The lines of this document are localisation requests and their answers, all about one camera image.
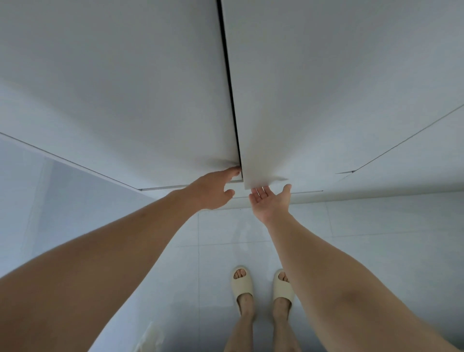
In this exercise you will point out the person's left hand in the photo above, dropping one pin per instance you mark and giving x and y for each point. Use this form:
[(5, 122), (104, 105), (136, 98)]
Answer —
[(210, 192)]

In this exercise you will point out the person's right hand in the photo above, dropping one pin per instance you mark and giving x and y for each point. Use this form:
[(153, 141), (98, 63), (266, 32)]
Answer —
[(270, 206)]

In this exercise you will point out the white wardrobe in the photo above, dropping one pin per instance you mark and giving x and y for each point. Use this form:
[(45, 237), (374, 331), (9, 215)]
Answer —
[(108, 90)]

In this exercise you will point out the person's right forearm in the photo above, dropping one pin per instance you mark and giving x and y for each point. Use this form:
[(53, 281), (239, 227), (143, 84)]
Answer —
[(344, 297)]

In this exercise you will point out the person's left forearm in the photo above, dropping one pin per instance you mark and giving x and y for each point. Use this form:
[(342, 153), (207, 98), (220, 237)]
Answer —
[(90, 283)]

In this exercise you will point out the person's right leg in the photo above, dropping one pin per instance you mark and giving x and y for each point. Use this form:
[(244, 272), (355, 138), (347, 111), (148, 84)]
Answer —
[(284, 326)]

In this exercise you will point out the person's leg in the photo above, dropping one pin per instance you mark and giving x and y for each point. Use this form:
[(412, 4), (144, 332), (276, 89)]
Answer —
[(241, 326), (284, 326)]

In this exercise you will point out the person's left leg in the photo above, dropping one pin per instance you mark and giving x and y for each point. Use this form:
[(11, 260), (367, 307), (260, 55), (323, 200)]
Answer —
[(241, 326)]

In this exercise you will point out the beige foam slipper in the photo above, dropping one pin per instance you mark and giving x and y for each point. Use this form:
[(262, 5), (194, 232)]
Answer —
[(282, 290), (242, 288)]

